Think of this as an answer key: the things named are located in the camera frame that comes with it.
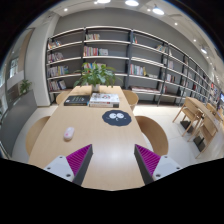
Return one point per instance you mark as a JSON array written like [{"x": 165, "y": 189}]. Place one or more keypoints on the grey wall bookshelf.
[{"x": 156, "y": 70}]

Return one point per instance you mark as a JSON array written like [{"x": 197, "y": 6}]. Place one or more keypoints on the wooden side table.
[{"x": 205, "y": 112}]

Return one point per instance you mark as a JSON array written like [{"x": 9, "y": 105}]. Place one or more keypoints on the green potted plant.
[{"x": 95, "y": 75}]

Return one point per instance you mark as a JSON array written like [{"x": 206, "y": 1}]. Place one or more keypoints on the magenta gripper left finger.
[{"x": 72, "y": 167}]

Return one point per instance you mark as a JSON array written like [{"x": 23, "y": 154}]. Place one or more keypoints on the wooden side chair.
[
  {"x": 207, "y": 132},
  {"x": 192, "y": 112}
]

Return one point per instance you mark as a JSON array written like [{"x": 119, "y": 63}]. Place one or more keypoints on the wooden chair far right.
[{"x": 131, "y": 97}]

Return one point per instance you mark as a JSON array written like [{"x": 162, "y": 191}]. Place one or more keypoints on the white computer mouse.
[{"x": 68, "y": 134}]

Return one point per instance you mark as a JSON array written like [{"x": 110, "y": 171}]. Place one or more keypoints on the wooden chair near left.
[{"x": 32, "y": 137}]

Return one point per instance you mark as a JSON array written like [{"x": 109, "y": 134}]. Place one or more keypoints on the wooden side chair front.
[{"x": 207, "y": 132}]

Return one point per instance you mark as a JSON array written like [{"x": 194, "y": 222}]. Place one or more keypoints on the white book stack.
[{"x": 104, "y": 100}]

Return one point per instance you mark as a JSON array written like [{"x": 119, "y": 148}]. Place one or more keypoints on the wooden chair far left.
[{"x": 62, "y": 96}]

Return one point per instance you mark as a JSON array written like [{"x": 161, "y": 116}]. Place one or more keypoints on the wooden chair near right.
[{"x": 154, "y": 133}]

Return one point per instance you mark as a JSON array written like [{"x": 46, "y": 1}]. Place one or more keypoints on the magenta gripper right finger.
[{"x": 152, "y": 166}]

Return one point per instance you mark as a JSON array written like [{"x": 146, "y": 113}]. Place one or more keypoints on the small plant on left ledge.
[{"x": 25, "y": 86}]

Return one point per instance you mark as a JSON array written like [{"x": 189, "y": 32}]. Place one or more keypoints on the black book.
[{"x": 77, "y": 100}]

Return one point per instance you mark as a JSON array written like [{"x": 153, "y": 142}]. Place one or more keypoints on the dark round cartoon mouse pad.
[{"x": 117, "y": 118}]

